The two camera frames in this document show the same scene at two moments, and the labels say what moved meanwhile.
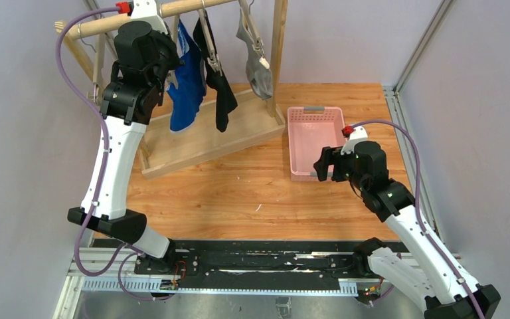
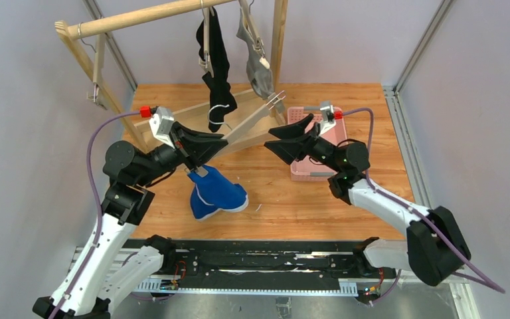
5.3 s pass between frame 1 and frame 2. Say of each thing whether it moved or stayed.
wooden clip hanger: moved
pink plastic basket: stayed
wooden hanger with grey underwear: stayed
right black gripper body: moved
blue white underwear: moved
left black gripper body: moved
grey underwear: stayed
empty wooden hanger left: stayed
